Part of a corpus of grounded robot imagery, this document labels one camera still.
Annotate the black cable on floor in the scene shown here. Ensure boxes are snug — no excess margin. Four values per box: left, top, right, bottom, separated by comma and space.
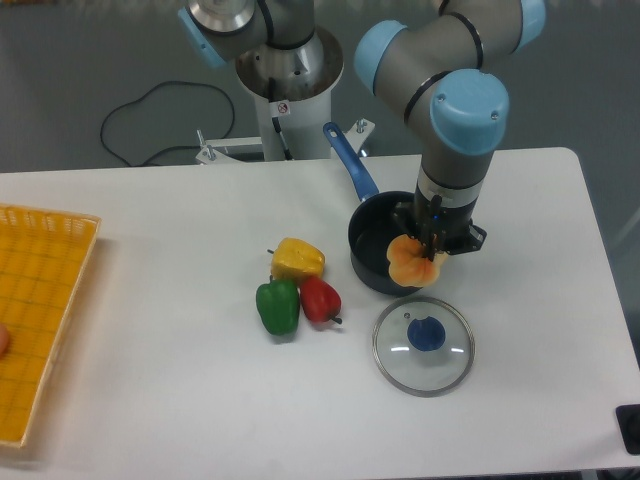
100, 80, 236, 168

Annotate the yellow bell pepper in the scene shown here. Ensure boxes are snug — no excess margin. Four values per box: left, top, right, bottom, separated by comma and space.
269, 237, 325, 282

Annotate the glass lid blue knob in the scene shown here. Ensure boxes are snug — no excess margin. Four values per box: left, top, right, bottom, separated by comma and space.
372, 295, 476, 398

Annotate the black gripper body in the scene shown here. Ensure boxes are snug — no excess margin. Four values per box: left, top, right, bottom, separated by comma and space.
391, 195, 487, 255

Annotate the dark blue pot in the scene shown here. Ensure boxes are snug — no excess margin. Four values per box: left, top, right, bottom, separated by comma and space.
323, 122, 441, 297

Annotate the black table corner object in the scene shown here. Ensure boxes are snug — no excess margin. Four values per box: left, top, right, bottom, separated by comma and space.
615, 404, 640, 455

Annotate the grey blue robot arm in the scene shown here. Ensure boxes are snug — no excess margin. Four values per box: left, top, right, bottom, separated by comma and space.
178, 1, 546, 258

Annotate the red bell pepper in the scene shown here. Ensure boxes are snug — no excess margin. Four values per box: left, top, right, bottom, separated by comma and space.
300, 277, 342, 325

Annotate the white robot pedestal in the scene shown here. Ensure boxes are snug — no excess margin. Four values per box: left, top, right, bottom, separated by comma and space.
195, 26, 344, 165

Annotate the green bell pepper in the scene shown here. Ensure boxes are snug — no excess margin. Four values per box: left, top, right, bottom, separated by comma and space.
256, 279, 300, 336

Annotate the yellow wicker basket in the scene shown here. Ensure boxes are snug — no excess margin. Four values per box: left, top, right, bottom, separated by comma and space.
1, 204, 101, 448

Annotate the pink object in basket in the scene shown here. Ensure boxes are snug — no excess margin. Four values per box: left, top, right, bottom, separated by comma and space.
0, 324, 10, 355

